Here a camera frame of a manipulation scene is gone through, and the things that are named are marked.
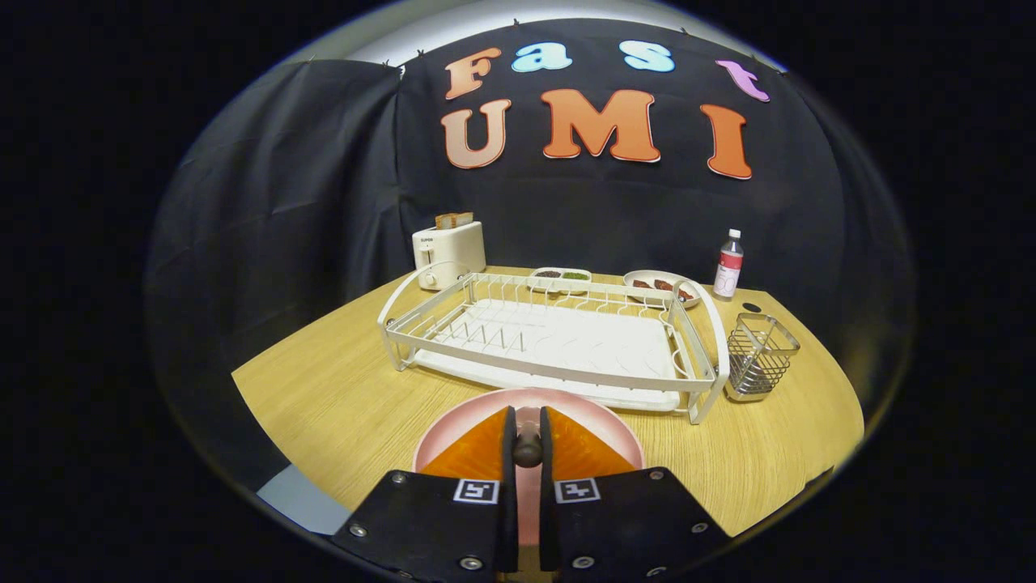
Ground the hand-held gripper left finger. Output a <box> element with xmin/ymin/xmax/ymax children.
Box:
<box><xmin>332</xmin><ymin>405</ymin><xmax>519</xmax><ymax>583</ymax></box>

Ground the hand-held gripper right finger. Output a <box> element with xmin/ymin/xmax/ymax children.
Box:
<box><xmin>538</xmin><ymin>405</ymin><xmax>733</xmax><ymax>583</ymax></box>

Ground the dark-handled spoon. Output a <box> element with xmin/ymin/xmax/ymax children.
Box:
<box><xmin>512</xmin><ymin>421</ymin><xmax>545</xmax><ymax>469</ymax></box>

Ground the pink plate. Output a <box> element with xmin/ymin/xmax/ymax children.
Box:
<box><xmin>413</xmin><ymin>387</ymin><xmax>646</xmax><ymax>547</ymax></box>

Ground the white wire dish rack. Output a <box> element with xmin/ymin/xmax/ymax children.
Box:
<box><xmin>377</xmin><ymin>261</ymin><xmax>731</xmax><ymax>425</ymax></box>

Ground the silver wire basket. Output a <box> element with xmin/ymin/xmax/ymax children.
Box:
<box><xmin>724</xmin><ymin>313</ymin><xmax>801</xmax><ymax>403</ymax></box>

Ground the white divided condiment dish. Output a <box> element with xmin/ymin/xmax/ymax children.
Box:
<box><xmin>528</xmin><ymin>267</ymin><xmax>592</xmax><ymax>294</ymax></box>

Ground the white plate with meat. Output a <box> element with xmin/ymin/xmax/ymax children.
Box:
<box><xmin>623</xmin><ymin>270</ymin><xmax>703</xmax><ymax>309</ymax></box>

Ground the white drip tray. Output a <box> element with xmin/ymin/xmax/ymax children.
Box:
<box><xmin>417</xmin><ymin>298</ymin><xmax>682</xmax><ymax>412</ymax></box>

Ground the white toaster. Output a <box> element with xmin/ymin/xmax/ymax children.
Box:
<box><xmin>412</xmin><ymin>220</ymin><xmax>487</xmax><ymax>292</ymax></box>

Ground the clear bottle with red label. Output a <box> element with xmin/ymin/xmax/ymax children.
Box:
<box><xmin>713</xmin><ymin>228</ymin><xmax>745</xmax><ymax>300</ymax></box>

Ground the black backdrop cloth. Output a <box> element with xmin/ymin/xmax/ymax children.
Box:
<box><xmin>146</xmin><ymin>18</ymin><xmax>915</xmax><ymax>487</ymax></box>

